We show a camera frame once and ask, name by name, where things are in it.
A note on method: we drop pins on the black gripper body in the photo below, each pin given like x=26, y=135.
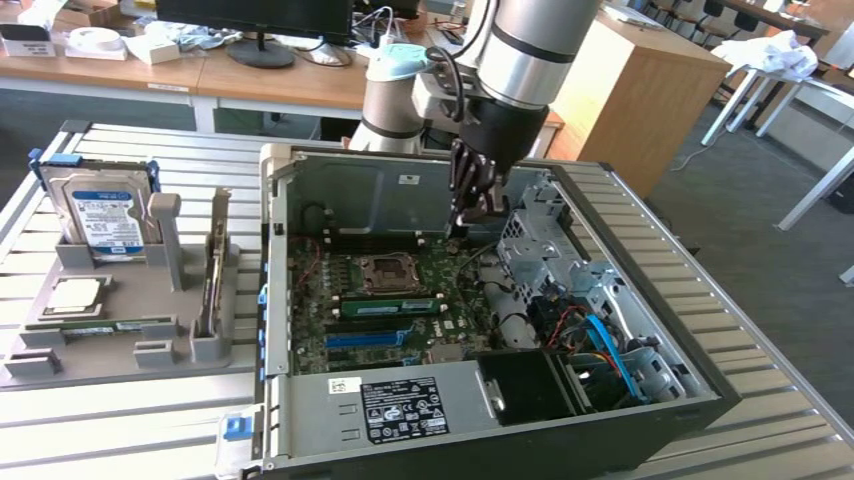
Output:
x=507, y=130

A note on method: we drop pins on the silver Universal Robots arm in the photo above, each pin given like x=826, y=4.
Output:
x=533, y=50

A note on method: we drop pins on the black RAM slot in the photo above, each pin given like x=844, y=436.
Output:
x=369, y=238
x=369, y=246

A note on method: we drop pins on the green RAM stick white label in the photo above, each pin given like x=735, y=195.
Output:
x=389, y=307

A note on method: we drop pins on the metal disk bay cage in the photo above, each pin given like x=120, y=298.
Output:
x=533, y=245

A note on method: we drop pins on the CPU socket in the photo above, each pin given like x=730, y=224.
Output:
x=389, y=274

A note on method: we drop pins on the wooden cabinet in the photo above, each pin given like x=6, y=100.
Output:
x=633, y=100

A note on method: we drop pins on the blue expansion slot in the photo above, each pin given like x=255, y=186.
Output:
x=363, y=340

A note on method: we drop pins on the green motherboard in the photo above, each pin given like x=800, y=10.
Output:
x=313, y=320

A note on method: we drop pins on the black office chair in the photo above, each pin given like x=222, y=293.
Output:
x=710, y=20
x=743, y=25

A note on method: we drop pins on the graphics card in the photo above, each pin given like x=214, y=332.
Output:
x=216, y=270

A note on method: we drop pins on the crumpled white plastic sheet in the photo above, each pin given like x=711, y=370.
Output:
x=774, y=52

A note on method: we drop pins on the black computer monitor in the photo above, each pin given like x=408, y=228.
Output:
x=253, y=15

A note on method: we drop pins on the open black PC case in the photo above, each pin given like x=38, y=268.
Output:
x=600, y=430

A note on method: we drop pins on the grey power supply unit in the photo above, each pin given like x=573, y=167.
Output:
x=313, y=425

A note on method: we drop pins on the hard disk in blue caddy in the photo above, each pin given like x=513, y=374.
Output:
x=102, y=210

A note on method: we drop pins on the small white box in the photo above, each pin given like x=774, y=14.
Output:
x=154, y=50

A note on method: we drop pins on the grey parts rack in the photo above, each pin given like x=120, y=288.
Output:
x=120, y=295

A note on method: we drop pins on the blue case latch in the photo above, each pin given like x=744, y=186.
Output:
x=234, y=429

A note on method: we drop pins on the wooden desk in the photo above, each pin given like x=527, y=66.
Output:
x=100, y=75

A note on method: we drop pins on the white round device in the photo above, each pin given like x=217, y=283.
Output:
x=96, y=45

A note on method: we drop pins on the CPU chip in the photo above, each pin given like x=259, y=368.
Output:
x=73, y=297

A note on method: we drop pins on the cardboard box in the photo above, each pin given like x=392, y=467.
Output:
x=100, y=12

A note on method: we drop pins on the white labelled box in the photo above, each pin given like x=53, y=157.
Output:
x=22, y=42

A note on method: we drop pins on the white frame table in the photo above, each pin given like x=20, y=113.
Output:
x=800, y=130

